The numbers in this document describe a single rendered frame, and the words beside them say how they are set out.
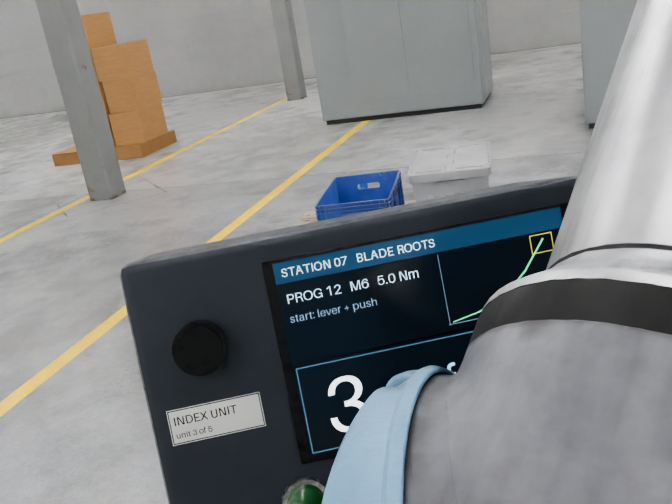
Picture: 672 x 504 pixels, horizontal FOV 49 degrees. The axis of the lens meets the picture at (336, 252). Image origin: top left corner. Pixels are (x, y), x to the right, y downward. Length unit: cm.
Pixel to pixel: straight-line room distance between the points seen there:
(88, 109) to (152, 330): 630
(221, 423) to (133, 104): 838
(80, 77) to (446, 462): 652
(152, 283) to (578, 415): 26
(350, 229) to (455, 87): 771
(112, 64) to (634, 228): 857
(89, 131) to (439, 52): 363
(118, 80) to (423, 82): 336
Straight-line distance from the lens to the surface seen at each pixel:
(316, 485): 42
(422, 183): 373
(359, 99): 834
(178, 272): 40
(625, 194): 24
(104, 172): 676
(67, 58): 670
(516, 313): 22
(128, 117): 877
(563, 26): 1307
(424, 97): 818
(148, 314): 40
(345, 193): 440
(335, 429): 41
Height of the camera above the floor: 137
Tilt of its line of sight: 19 degrees down
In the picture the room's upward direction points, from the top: 10 degrees counter-clockwise
